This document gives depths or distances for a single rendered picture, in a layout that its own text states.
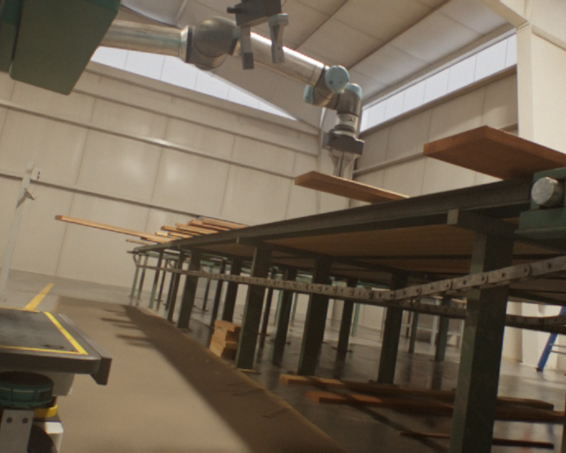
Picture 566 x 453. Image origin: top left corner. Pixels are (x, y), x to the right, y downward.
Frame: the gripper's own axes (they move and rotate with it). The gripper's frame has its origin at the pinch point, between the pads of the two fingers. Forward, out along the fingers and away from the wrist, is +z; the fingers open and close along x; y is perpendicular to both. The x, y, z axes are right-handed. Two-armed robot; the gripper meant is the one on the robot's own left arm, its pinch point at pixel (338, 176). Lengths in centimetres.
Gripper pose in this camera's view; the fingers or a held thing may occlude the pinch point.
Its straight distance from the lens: 177.7
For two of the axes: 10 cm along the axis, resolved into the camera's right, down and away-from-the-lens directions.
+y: 3.9, -0.7, -9.2
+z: -1.6, 9.8, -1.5
